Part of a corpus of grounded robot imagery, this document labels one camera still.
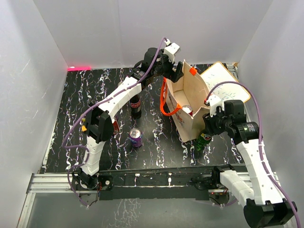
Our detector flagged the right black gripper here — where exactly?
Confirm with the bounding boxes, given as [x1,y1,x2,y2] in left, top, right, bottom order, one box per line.
[202,106,231,136]

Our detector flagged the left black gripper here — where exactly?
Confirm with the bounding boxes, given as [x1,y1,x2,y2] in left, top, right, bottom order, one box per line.
[152,50,183,83]

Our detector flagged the green glass bottle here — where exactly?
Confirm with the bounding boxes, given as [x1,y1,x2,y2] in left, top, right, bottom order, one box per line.
[196,130,212,151]

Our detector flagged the red cola can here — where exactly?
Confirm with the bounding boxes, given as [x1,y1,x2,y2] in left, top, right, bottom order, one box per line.
[182,105,193,116]
[113,116,120,135]

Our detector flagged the beige canvas bag orange handles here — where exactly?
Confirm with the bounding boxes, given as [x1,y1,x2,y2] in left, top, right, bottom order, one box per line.
[160,61,209,142]

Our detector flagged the glass cola bottle red cap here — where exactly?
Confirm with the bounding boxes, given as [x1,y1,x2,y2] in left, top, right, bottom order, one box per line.
[129,95,142,119]

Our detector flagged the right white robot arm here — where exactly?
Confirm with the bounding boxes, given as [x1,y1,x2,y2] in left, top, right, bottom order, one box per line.
[203,95,297,228]

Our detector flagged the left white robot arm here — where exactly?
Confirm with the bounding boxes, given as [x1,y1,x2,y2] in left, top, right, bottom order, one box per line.
[78,43,183,190]

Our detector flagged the purple soda can front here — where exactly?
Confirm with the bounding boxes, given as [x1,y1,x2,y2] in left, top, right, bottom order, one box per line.
[129,128,143,148]

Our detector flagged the pink marker strip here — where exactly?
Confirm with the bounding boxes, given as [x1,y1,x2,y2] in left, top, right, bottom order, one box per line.
[67,66,92,72]

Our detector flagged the yellow bow-shaped sponge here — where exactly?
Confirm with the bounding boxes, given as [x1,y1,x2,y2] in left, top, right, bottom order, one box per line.
[81,125,87,132]

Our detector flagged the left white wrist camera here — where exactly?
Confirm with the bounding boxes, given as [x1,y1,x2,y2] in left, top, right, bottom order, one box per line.
[164,43,180,63]

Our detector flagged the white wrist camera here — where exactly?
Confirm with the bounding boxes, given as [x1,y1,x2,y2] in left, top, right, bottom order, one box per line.
[205,95,224,117]
[164,43,180,63]

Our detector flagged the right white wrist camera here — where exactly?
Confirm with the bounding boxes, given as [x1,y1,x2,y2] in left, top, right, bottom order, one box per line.
[205,95,224,117]

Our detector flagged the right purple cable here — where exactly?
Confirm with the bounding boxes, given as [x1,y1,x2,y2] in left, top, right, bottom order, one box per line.
[205,81,299,228]

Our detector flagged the purple cable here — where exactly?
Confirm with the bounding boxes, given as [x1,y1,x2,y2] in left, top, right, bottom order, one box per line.
[61,37,171,207]
[205,81,299,228]

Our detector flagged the white board wooden frame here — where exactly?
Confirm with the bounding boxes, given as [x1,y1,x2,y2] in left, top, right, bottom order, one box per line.
[200,62,251,103]

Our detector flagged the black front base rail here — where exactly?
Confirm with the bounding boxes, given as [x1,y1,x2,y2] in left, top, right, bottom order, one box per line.
[71,163,252,201]

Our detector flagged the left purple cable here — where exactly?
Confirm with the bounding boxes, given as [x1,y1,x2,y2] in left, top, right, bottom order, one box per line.
[61,37,171,207]

